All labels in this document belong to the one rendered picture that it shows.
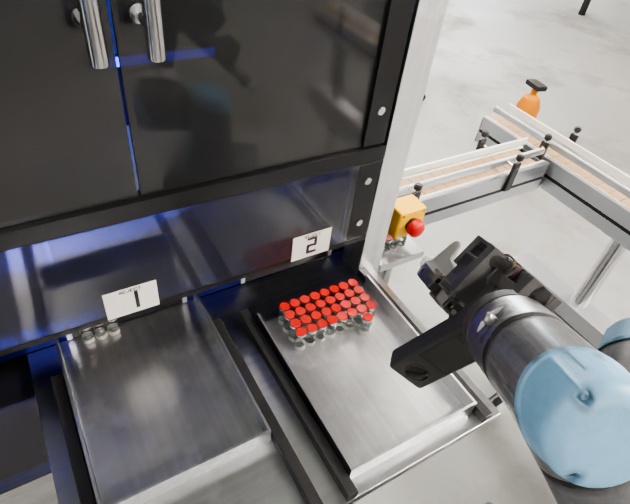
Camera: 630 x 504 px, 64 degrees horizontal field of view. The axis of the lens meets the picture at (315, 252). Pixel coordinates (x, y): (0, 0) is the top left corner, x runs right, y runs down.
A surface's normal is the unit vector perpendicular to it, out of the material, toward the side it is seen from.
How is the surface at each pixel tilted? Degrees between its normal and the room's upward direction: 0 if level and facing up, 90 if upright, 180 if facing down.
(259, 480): 0
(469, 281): 63
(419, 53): 90
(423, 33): 90
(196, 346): 0
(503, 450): 0
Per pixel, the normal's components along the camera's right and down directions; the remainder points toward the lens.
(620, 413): 0.02, 0.29
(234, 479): 0.11, -0.73
